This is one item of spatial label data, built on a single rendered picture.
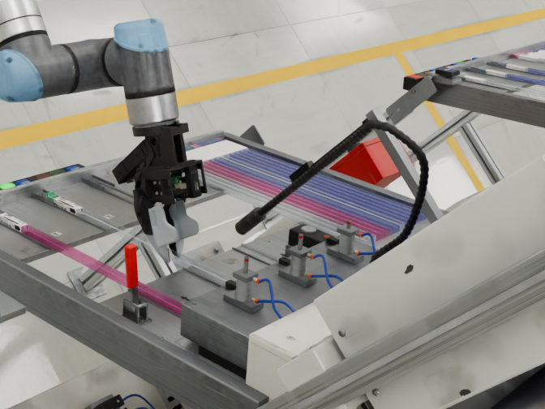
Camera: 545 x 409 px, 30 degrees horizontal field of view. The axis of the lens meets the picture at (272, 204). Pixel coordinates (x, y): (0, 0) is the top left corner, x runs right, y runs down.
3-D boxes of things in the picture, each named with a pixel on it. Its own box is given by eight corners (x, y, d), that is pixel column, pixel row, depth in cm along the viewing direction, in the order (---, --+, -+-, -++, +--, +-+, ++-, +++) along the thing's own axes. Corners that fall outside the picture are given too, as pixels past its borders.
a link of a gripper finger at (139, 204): (144, 237, 152) (137, 178, 151) (137, 236, 153) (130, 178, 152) (167, 230, 156) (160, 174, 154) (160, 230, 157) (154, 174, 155)
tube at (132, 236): (46, 200, 174) (46, 195, 174) (53, 199, 175) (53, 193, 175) (268, 307, 145) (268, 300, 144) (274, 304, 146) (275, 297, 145)
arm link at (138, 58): (138, 19, 155) (175, 15, 149) (150, 92, 157) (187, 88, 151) (97, 26, 149) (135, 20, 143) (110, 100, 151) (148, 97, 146)
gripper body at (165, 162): (173, 209, 148) (159, 127, 146) (135, 208, 154) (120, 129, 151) (209, 196, 154) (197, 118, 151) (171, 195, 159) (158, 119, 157)
